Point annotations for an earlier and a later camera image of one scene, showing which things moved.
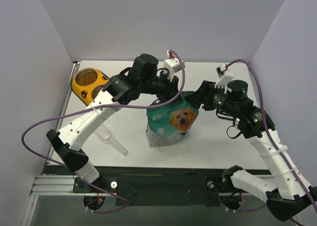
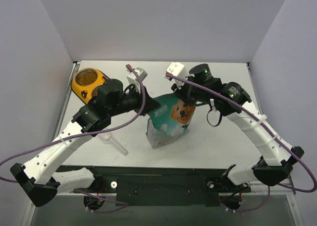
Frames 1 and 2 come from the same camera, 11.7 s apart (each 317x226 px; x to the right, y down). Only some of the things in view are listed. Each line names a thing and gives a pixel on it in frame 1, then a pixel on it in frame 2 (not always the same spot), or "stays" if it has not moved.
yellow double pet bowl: [87, 83] stays
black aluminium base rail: [140, 186] stays
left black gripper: [171, 89] to [147, 103]
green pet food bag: [169, 123] stays
